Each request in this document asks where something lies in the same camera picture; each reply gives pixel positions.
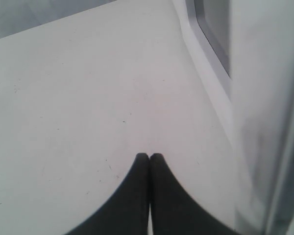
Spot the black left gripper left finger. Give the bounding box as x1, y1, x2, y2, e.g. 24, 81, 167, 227
68, 153, 149, 235

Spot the white microwave door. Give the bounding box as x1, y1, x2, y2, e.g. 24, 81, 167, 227
173, 0, 294, 235

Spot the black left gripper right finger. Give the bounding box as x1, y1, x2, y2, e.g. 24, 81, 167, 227
149, 153, 232, 235

